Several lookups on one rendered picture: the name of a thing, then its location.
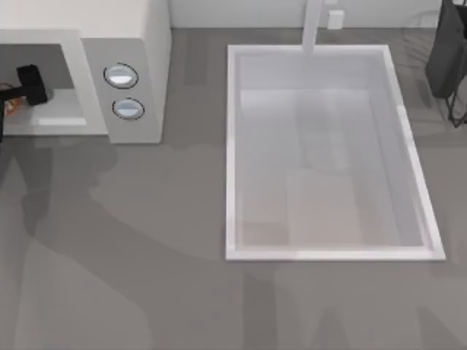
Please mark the tall white tap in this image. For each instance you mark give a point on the tall white tap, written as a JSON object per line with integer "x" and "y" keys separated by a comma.
{"x": 311, "y": 25}

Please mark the orange package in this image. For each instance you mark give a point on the orange package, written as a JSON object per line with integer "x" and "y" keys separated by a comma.
{"x": 10, "y": 108}

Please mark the white sink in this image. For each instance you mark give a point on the white sink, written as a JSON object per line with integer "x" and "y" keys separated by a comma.
{"x": 416, "y": 160}

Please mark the small round microwave knob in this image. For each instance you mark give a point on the small round microwave knob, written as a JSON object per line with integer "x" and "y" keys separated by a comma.
{"x": 128, "y": 108}

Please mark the large round microwave knob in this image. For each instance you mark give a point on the large round microwave knob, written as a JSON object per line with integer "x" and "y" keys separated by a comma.
{"x": 120, "y": 76}

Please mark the pale microwave oven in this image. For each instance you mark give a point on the pale microwave oven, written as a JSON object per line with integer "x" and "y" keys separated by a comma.
{"x": 153, "y": 73}

